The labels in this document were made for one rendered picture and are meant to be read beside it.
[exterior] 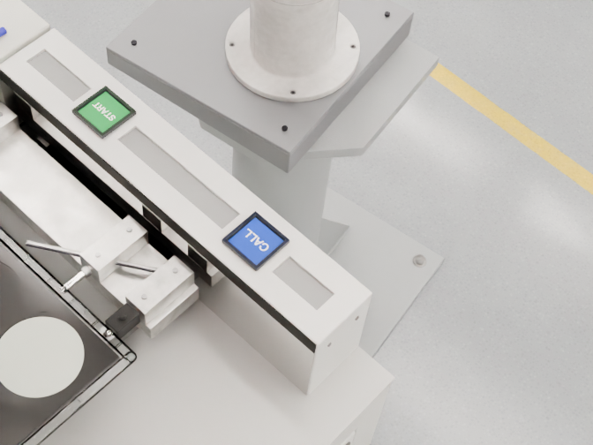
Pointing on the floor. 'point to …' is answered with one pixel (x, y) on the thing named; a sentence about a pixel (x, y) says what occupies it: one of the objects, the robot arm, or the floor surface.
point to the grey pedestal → (402, 284)
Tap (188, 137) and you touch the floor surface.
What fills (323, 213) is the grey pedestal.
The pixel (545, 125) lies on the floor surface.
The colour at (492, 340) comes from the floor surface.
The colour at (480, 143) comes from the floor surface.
